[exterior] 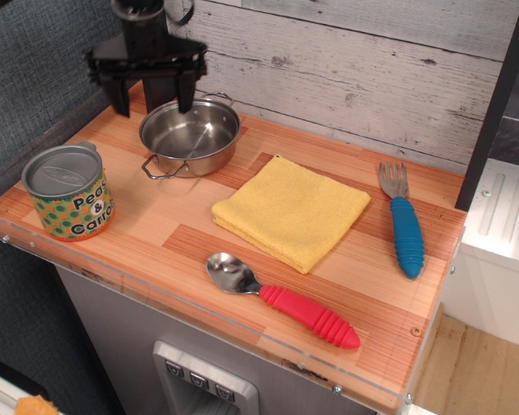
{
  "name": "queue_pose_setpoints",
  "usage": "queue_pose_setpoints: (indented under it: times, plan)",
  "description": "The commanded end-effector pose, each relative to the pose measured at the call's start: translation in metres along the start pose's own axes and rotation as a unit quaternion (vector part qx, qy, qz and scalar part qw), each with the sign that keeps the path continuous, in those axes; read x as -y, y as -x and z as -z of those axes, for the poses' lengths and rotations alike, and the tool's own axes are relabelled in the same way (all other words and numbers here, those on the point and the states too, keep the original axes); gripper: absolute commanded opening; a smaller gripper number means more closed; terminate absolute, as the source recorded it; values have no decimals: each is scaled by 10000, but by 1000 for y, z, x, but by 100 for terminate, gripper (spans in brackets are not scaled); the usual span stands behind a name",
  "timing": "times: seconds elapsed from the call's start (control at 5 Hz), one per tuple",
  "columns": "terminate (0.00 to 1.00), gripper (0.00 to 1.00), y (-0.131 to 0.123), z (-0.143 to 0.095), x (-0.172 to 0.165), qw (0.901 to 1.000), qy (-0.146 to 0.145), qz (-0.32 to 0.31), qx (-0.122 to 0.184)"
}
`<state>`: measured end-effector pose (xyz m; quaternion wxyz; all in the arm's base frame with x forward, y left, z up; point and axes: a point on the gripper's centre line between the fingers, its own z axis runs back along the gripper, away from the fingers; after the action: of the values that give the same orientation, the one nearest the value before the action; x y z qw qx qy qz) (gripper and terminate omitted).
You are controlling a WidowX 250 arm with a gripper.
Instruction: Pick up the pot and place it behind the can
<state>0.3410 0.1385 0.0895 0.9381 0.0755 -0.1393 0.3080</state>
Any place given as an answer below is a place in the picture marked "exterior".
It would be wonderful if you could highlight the peas and carrots can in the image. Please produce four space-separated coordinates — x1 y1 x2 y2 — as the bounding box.
22 142 114 242

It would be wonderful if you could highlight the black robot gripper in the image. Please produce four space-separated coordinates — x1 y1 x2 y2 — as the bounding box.
85 1 207 118

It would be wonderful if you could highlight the orange object at corner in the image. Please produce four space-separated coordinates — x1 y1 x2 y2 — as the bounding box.
14 395 60 415

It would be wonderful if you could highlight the grey cabinet with dispenser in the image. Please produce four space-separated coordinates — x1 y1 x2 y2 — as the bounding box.
58 268 372 414

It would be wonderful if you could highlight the fork with blue handle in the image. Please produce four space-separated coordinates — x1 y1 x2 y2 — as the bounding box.
378 163 425 279

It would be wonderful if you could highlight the spoon with red handle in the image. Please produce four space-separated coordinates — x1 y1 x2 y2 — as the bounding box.
207 252 361 349

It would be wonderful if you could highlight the stainless steel pot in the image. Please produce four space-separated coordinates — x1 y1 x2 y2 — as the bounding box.
139 93 241 180

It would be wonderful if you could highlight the dark right shelf post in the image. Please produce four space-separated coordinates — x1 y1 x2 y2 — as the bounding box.
455 17 519 212

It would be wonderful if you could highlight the yellow folded cloth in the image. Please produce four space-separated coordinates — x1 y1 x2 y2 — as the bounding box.
212 155 370 274

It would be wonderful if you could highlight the white toy sink unit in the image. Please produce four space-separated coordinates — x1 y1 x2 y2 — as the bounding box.
441 73 519 345

